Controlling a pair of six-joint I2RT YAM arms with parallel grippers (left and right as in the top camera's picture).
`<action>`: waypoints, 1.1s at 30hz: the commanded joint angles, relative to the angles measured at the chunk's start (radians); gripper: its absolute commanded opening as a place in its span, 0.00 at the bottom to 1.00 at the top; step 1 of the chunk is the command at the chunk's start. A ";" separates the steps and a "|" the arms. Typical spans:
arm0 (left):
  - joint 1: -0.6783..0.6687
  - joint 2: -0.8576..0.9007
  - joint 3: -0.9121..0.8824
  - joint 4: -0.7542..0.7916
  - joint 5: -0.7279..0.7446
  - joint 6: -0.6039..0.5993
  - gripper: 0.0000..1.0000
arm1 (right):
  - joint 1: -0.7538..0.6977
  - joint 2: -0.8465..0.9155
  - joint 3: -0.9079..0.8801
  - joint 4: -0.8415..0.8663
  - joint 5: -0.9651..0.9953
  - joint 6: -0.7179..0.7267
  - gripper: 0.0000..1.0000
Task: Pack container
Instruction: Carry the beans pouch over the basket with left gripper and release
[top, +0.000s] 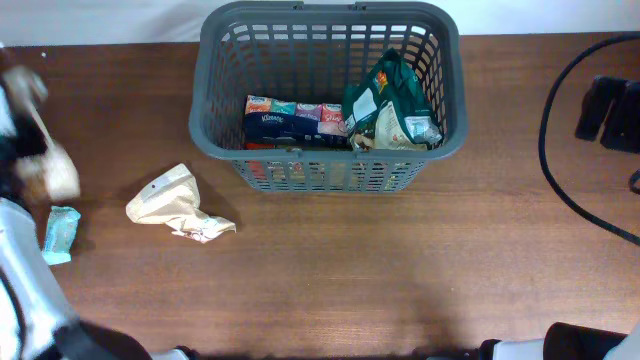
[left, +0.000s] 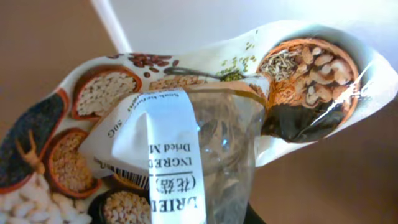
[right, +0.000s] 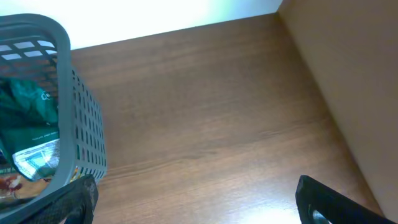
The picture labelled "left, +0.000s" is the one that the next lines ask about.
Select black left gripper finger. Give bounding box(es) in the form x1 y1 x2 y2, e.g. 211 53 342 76
244 204 266 224

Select cream brown snack wrapper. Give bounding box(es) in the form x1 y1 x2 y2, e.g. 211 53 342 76
1 21 397 223

